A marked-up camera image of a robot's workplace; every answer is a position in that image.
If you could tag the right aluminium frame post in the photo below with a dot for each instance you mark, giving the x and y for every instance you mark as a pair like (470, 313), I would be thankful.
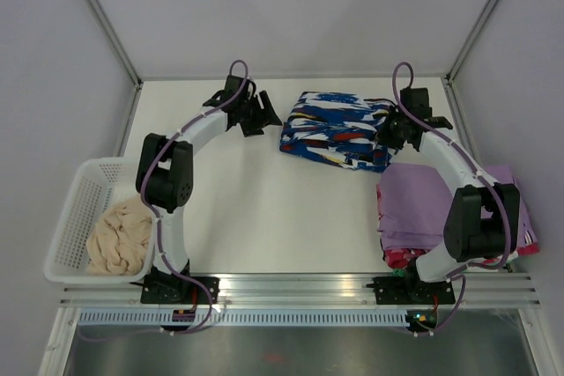
(485, 15)

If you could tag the aluminium mounting rail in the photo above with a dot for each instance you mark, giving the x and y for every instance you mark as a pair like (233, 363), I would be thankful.
(295, 291)

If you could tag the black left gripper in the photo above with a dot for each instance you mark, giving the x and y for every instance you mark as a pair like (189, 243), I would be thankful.
(267, 114)

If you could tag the aluminium frame post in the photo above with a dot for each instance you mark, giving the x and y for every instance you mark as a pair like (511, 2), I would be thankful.
(485, 15)
(105, 25)

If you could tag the cream crumpled garment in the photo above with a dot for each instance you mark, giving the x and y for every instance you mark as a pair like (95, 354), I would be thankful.
(119, 241)

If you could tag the white slotted cable duct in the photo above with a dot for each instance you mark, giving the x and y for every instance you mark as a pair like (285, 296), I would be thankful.
(397, 318)

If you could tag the white perforated plastic basket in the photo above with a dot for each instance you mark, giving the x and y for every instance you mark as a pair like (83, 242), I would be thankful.
(98, 184)

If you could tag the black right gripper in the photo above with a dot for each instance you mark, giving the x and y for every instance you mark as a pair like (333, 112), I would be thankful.
(383, 136)

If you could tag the pink patterned folded trousers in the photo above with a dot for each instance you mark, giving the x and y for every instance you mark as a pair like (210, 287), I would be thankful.
(401, 257)

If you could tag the blue patterned trousers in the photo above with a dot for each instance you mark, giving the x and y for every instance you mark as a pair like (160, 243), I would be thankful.
(338, 129)

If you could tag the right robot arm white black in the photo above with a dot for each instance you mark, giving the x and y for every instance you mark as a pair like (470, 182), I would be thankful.
(481, 227)

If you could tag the left aluminium frame post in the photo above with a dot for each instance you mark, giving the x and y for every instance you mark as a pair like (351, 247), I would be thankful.
(105, 25)

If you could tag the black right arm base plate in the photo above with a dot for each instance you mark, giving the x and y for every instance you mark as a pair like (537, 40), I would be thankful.
(406, 290)

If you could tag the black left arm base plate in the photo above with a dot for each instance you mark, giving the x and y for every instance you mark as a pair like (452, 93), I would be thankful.
(160, 288)

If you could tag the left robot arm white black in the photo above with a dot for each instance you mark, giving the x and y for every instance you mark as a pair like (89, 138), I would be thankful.
(165, 173)

